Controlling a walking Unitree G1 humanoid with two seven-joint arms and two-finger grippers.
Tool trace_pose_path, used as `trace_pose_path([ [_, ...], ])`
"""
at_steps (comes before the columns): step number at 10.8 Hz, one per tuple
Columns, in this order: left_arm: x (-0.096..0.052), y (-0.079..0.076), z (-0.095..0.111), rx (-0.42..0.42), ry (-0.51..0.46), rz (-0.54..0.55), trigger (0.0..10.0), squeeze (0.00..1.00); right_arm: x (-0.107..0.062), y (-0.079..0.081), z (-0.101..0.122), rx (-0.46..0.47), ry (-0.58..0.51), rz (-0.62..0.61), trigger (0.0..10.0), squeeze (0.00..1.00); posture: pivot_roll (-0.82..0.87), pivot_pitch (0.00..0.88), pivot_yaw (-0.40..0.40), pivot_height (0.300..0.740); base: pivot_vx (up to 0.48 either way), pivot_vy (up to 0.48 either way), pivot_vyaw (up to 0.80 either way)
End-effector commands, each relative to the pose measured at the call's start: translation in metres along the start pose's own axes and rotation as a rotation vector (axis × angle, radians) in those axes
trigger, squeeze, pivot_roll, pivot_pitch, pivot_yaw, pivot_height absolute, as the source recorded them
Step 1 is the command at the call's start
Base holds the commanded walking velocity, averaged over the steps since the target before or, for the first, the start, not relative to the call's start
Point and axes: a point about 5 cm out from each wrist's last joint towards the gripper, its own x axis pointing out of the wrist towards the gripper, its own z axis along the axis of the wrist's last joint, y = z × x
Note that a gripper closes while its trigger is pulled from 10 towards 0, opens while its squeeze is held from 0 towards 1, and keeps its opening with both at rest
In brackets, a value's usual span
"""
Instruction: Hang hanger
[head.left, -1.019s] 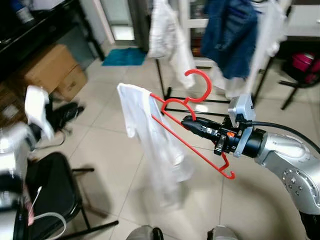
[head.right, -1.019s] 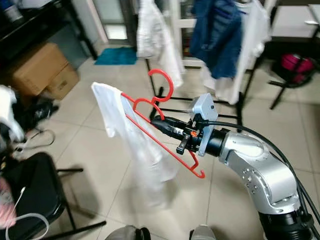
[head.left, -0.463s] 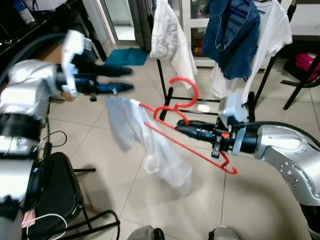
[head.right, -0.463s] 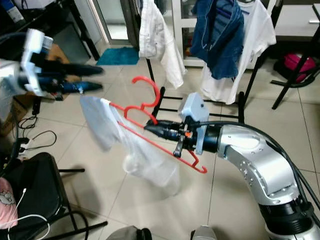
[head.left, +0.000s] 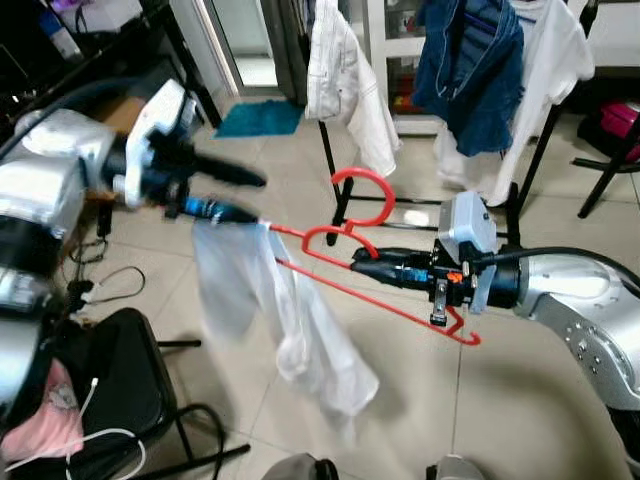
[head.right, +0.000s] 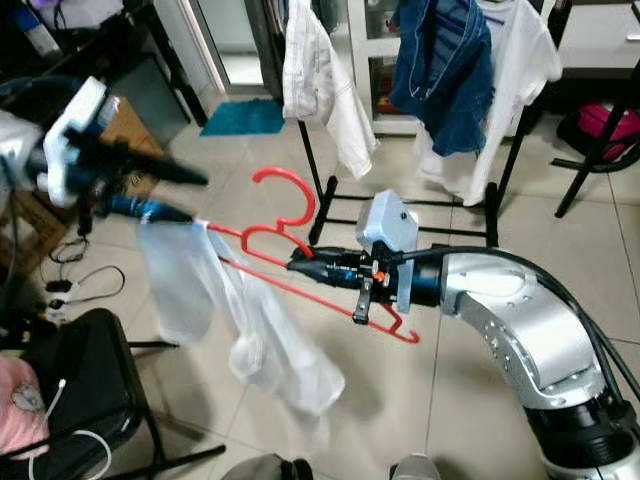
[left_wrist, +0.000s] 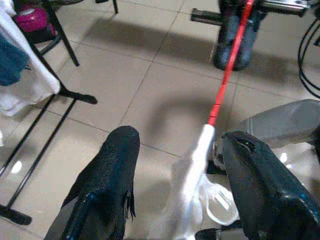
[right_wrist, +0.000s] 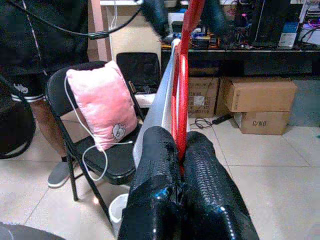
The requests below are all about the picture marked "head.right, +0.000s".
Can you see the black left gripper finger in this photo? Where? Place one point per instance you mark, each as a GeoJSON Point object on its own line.
{"type": "Point", "coordinates": [150, 210]}
{"type": "Point", "coordinates": [160, 170]}

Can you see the white shirt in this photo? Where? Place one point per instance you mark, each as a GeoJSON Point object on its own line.
{"type": "Point", "coordinates": [260, 350]}

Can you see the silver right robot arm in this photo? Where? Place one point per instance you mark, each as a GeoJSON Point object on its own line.
{"type": "Point", "coordinates": [510, 310]}

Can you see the teal floor mat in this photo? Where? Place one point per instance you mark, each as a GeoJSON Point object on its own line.
{"type": "Point", "coordinates": [240, 117]}

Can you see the white framed glass door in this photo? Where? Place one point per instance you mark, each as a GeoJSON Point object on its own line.
{"type": "Point", "coordinates": [230, 40]}

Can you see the white plastic bottle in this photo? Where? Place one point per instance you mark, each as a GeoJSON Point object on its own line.
{"type": "Point", "coordinates": [45, 33]}

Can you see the black folding chair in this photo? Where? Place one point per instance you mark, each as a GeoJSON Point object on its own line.
{"type": "Point", "coordinates": [100, 380]}

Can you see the white denim jacket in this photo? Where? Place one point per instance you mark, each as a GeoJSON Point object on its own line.
{"type": "Point", "coordinates": [320, 70]}

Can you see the grey robot right foot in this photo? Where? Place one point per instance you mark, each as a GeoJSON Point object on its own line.
{"type": "Point", "coordinates": [420, 470]}

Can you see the blue denim jacket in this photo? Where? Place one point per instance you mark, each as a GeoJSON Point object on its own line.
{"type": "Point", "coordinates": [445, 70]}

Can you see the pink cloth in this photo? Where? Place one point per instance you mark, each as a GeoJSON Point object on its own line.
{"type": "Point", "coordinates": [25, 420]}

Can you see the white t-shirt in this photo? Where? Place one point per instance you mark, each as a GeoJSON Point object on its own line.
{"type": "Point", "coordinates": [525, 60]}

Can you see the pink bag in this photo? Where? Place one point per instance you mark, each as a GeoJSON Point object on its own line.
{"type": "Point", "coordinates": [610, 125]}

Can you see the black clothes rack chrome rail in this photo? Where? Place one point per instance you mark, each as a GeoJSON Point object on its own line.
{"type": "Point", "coordinates": [320, 220]}

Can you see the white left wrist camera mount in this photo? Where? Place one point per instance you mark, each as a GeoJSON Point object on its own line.
{"type": "Point", "coordinates": [80, 125]}

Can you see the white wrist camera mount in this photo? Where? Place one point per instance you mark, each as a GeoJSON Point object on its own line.
{"type": "Point", "coordinates": [388, 222]}
{"type": "Point", "coordinates": [80, 125]}

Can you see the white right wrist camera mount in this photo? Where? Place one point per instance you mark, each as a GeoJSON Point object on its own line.
{"type": "Point", "coordinates": [388, 222]}

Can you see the black metal frame stand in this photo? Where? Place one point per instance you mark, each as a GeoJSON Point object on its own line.
{"type": "Point", "coordinates": [568, 190]}

